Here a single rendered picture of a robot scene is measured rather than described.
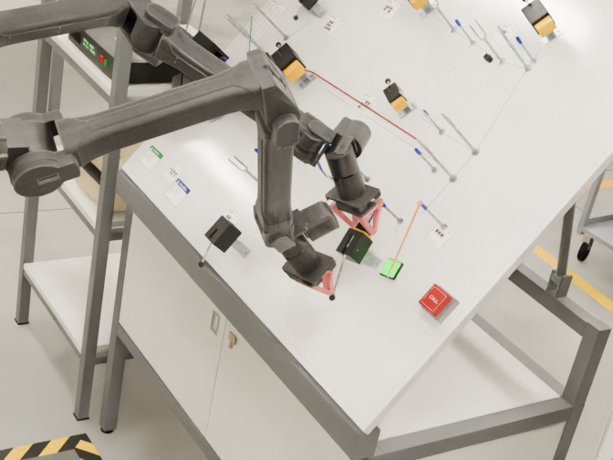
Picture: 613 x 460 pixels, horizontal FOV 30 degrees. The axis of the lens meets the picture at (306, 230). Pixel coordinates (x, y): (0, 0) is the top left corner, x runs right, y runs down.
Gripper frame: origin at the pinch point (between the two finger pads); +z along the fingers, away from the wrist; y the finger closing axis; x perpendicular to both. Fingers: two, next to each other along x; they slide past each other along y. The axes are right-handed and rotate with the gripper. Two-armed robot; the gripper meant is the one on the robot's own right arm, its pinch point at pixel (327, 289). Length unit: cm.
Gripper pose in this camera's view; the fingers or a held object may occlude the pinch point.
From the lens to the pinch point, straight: 228.0
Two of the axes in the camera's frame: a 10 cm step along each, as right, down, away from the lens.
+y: -6.6, -2.5, 7.1
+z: 4.6, 6.1, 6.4
